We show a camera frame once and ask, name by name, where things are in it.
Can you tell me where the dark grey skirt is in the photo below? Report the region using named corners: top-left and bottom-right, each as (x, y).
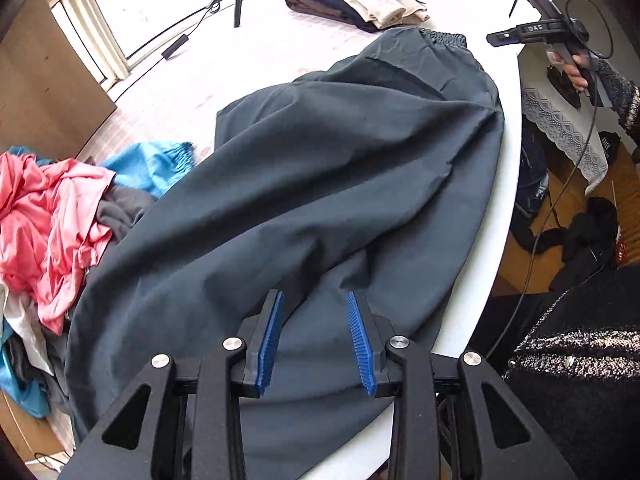
top-left (65, 27), bottom-right (503, 479)

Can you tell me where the person right hand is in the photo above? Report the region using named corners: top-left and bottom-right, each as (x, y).
top-left (546, 49), bottom-right (600, 92)

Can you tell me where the white lace cloth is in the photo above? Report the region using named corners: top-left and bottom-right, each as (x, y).
top-left (518, 47), bottom-right (608, 196)

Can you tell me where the black tweed jacket torso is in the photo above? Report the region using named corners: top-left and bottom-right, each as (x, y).
top-left (469, 264), bottom-right (639, 479)

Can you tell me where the dark grey printed t-shirt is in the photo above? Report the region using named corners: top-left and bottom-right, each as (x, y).
top-left (6, 184), bottom-right (157, 414)

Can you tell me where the navy folded garment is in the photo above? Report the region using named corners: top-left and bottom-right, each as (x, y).
top-left (285, 0), bottom-right (378, 34)

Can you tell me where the pink garment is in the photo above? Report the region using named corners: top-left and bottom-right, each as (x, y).
top-left (1, 153), bottom-right (115, 335)

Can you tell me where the blue elastic garment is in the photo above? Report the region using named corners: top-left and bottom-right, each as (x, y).
top-left (1, 142), bottom-right (195, 418)

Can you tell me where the brown wooden board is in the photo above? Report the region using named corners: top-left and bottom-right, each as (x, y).
top-left (1, 0), bottom-right (116, 158)

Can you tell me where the black inline cable switch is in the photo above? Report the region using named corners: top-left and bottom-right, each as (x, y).
top-left (162, 34), bottom-right (189, 60)

